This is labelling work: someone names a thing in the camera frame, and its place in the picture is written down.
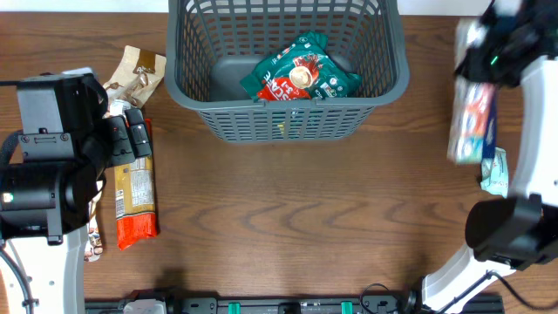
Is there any orange spaghetti packet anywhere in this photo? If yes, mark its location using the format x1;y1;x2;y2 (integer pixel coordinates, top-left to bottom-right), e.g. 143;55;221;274
112;118;159;252

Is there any Kleenex tissue multipack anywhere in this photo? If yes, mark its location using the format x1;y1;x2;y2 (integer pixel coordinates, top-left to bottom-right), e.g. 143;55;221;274
447;18;496;164

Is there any beige snack pouch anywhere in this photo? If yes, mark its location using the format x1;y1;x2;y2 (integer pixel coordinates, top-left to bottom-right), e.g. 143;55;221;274
104;45;167;118
84;181;105;262

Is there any small white tissue packet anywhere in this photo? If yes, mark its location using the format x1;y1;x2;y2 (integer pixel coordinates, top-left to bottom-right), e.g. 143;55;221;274
480;147;509;198

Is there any grey plastic basket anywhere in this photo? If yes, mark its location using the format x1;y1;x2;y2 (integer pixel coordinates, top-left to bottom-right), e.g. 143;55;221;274
165;0;410;143

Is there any green Nescafe coffee bag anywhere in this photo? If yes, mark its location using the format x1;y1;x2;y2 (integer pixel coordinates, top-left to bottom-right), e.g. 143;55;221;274
241;31;362;101

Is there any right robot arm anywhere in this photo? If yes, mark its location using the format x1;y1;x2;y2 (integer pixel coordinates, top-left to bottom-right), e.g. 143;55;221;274
398;1;557;313

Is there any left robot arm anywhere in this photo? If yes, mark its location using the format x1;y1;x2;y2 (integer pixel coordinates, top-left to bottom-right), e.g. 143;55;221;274
1;67;152;313

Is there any left black cable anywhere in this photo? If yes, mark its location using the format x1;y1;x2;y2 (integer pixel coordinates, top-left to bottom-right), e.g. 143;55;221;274
0;248;40;314

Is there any black cable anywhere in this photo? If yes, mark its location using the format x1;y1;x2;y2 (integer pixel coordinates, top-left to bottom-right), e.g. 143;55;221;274
359;270;558;314
0;248;40;314

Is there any right black cable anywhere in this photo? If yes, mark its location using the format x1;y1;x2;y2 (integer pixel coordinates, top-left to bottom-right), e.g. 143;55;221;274
359;270;558;314

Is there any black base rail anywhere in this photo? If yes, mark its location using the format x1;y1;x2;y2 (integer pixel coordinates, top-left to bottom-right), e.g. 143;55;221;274
85;287;507;314

